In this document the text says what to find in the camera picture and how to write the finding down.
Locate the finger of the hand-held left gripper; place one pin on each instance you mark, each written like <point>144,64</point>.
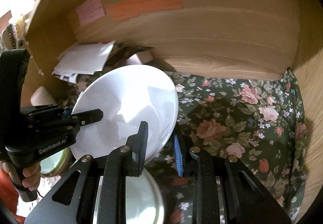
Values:
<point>88,117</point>
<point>45,110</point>

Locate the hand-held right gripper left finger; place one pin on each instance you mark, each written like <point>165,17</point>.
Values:
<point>141,148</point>

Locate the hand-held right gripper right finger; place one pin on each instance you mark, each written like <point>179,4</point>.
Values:
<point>178,157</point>

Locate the white plate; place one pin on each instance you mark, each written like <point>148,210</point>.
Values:
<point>126,93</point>

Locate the person's left hand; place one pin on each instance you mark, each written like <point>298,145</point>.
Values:
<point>31,178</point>

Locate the light green bowl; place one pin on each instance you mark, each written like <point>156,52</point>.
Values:
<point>51,163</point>

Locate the light green plate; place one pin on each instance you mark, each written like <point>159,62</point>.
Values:
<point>143,196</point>

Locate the stack of white papers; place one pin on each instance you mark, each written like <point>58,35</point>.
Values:
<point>85,59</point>

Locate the orange clothing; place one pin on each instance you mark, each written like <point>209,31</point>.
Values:
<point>7,196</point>

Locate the dark floral tablecloth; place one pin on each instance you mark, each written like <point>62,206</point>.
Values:
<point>239,125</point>

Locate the small pale box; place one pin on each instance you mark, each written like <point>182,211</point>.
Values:
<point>141,59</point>

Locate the cream crochet cloth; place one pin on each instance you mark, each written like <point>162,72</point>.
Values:
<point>12,33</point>

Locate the pink sticky note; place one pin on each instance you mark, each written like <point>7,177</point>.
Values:
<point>90,9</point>

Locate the orange sticky note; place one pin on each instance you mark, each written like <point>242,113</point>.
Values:
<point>143,3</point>

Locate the wooden desk hutch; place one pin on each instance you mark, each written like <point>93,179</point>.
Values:
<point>227,37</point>

